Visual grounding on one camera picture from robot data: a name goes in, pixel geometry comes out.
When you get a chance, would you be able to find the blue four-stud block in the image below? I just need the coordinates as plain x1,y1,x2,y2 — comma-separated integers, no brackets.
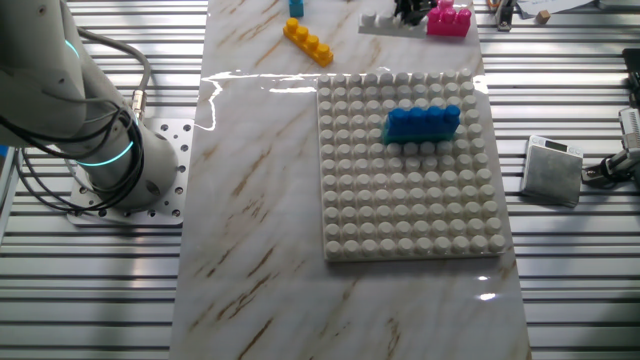
383,104,462,141

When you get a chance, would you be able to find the silver digital scale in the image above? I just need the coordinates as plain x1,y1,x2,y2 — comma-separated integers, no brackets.
519,134,585,209

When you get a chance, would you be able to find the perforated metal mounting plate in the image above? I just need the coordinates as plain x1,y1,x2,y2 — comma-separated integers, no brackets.
67,118,195,227

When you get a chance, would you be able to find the thick grey cable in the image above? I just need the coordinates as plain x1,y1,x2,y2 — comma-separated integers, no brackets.
77,27,153,124

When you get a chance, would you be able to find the white studded baseplate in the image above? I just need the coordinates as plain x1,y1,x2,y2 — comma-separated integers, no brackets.
317,68,507,263

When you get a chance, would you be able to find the black camera clamp mount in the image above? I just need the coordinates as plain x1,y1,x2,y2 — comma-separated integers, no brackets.
581,148,640,190

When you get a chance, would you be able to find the white paper sheet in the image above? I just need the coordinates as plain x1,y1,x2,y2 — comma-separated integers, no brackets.
517,0,601,15

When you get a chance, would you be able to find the white four-stud block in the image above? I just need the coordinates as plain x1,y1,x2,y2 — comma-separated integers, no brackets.
358,12,429,39

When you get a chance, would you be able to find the magenta three-stud block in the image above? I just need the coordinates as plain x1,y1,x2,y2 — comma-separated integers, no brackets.
426,0,473,38

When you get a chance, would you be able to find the orange-yellow four-stud block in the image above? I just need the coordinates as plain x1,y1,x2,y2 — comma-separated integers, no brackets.
282,17,335,65

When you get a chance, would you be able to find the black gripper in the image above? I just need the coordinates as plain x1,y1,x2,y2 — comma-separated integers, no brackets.
393,0,439,27

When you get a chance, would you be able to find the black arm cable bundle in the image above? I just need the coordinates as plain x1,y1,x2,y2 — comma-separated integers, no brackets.
0,99,146,214

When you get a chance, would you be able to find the black box device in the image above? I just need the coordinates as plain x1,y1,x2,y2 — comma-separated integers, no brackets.
622,47,640,107

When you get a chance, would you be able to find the small silver camera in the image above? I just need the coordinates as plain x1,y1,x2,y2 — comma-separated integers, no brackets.
618,107,640,151

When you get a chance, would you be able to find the white marble board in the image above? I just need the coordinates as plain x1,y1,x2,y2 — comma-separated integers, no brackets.
169,0,532,360

